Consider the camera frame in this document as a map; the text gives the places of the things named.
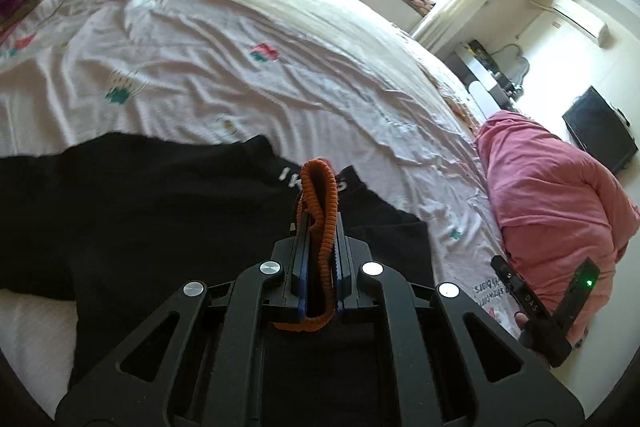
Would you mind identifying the pink comforter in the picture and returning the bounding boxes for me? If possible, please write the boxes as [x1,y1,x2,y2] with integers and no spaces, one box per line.
[475,110,639,343]

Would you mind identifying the black monitor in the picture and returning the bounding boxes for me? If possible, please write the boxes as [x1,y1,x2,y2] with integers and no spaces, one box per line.
[562,87,639,174]

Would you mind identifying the black sweater orange cuffs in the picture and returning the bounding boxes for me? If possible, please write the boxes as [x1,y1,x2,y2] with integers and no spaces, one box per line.
[0,132,436,390]

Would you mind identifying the pink strawberry bear bedsheet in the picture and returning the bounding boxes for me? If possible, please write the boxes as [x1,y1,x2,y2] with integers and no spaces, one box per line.
[1,0,518,418]

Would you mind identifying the wall air conditioner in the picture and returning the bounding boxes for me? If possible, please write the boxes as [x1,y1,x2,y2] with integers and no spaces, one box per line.
[551,0,608,48]

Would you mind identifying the person's right hand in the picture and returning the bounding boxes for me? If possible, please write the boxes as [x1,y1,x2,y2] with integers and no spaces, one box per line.
[514,311,528,331]

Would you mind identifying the white side desk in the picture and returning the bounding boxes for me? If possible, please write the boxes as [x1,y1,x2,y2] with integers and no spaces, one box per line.
[446,40,518,119]

